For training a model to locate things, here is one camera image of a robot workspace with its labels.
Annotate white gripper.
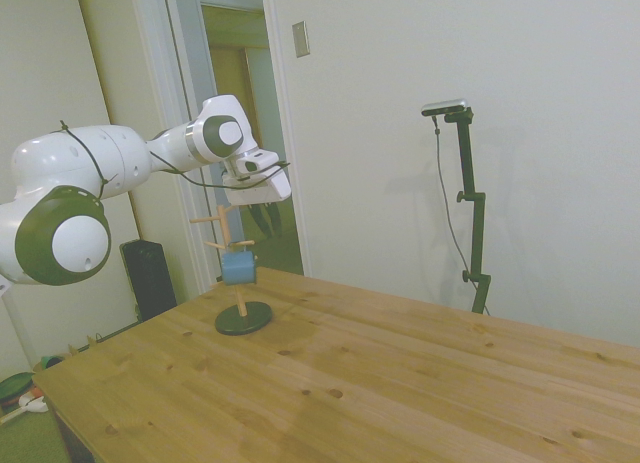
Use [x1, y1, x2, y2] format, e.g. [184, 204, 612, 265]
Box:
[221, 169, 293, 235]

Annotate blue enamel mug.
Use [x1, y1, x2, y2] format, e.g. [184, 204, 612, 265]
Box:
[220, 249, 259, 287]

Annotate wooden mug tree black base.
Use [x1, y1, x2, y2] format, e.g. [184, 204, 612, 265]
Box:
[189, 203, 275, 336]

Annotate tall black box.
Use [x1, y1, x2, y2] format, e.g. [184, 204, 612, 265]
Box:
[119, 238, 178, 324]

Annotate white plastic scoop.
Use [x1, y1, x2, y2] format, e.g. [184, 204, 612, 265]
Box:
[0, 391, 50, 427]

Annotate dark green round floor item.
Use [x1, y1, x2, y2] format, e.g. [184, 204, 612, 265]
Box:
[0, 371, 37, 405]

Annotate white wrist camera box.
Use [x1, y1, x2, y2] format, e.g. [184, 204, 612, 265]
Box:
[233, 149, 282, 177]

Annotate grey wall switch plate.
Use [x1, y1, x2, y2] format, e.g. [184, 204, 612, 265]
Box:
[291, 19, 311, 60]

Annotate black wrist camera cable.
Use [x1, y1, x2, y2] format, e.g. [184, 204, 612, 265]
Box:
[58, 119, 292, 200]

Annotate grey exterior camera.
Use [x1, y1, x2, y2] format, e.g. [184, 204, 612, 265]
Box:
[420, 97, 472, 120]

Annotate black articulated camera stand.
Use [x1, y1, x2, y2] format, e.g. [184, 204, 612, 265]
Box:
[441, 106, 493, 316]

